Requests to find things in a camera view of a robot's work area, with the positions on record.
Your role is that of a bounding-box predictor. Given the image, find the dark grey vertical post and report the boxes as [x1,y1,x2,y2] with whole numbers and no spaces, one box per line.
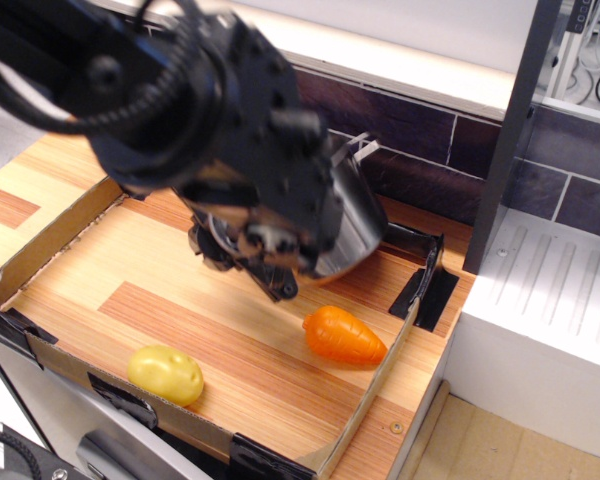
[463,1,562,274]

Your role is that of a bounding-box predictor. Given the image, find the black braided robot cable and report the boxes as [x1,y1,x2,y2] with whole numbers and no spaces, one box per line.
[0,0,216,136]

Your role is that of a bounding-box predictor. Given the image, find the cables in background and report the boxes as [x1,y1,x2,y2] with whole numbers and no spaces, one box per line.
[562,0,600,111]

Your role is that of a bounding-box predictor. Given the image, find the orange plastic carrot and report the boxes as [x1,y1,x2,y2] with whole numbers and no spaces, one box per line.
[302,306,388,365]

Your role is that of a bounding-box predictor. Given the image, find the light wooden shelf ledge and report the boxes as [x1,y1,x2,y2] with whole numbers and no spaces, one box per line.
[104,0,517,126]

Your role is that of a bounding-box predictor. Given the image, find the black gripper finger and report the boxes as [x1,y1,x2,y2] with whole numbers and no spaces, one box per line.
[239,224,319,302]
[188,207,252,273]

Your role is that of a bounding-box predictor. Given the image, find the yellow plastic potato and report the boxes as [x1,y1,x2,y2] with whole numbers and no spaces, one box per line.
[127,345,204,407]

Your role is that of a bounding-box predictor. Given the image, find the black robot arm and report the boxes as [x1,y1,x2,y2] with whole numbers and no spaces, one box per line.
[0,1,343,300]

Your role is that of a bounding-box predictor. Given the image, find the stainless steel pot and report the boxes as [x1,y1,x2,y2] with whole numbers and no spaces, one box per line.
[309,132,388,283]

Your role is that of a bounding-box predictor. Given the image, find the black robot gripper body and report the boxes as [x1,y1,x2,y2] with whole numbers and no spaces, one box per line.
[90,13,343,250]

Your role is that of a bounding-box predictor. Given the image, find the white dish drainer sink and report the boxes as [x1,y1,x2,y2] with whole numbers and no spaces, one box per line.
[444,210,600,458]

